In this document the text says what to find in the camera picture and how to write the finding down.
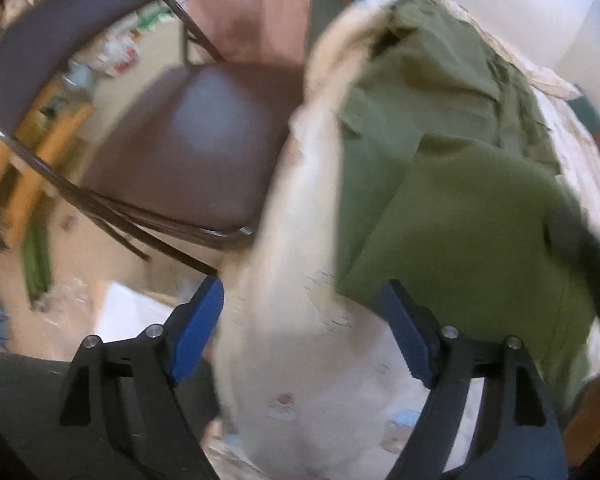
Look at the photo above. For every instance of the white board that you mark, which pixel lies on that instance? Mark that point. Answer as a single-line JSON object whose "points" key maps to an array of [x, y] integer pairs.
{"points": [[135, 310]]}

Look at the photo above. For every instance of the wooden frame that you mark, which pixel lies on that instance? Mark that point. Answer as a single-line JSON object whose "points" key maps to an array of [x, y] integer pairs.
{"points": [[45, 140]]}

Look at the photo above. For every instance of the person's right forearm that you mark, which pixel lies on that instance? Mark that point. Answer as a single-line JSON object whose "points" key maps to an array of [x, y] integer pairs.
{"points": [[595, 410]]}

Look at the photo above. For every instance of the plastic bag with red print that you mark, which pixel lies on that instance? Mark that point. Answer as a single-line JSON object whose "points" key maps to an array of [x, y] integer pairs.
{"points": [[120, 52]]}

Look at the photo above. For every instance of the pink curtain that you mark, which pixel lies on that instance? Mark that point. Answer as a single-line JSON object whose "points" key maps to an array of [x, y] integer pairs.
{"points": [[250, 5]]}

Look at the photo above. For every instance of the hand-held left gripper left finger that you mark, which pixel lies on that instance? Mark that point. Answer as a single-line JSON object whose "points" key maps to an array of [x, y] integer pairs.
{"points": [[200, 330]]}

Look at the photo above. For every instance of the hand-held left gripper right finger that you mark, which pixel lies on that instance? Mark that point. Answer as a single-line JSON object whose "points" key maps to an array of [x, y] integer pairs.
{"points": [[405, 330]]}

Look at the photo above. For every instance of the brown folding chair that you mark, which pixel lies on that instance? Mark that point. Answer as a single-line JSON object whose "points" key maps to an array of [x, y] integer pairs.
{"points": [[195, 145]]}

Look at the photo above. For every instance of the bear print duvet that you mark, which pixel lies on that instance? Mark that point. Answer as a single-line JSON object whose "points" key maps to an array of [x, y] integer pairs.
{"points": [[305, 360]]}

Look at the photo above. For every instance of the olive green pants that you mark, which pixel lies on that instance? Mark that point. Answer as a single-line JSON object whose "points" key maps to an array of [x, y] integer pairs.
{"points": [[455, 210]]}

